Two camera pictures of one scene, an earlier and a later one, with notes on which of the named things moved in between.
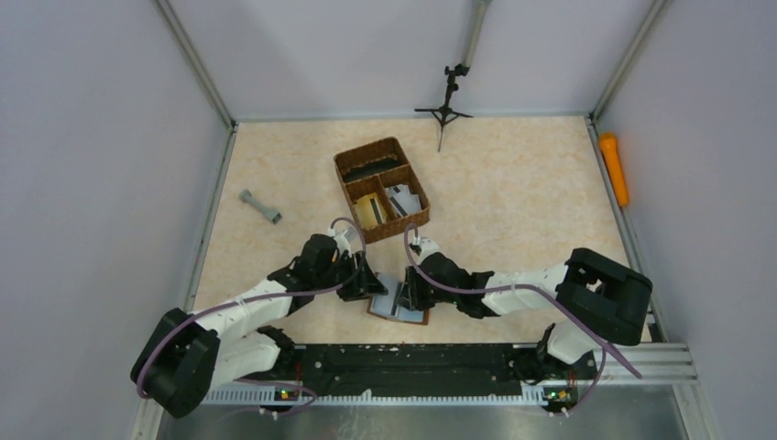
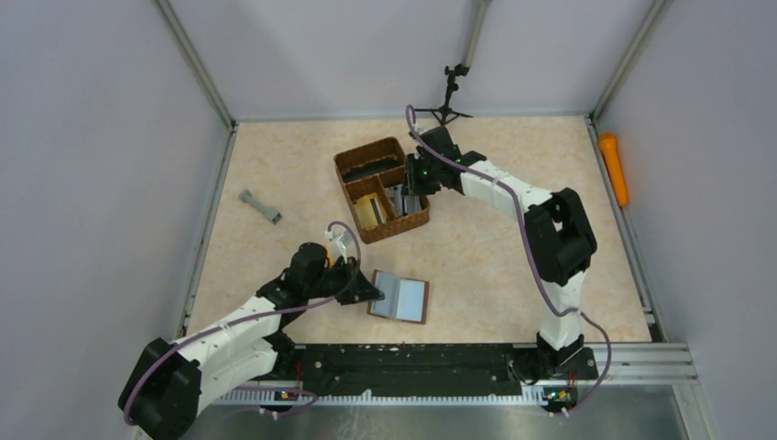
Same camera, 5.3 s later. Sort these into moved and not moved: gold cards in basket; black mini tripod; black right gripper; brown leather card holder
Moved: black right gripper
Not moved: gold cards in basket; black mini tripod; brown leather card holder
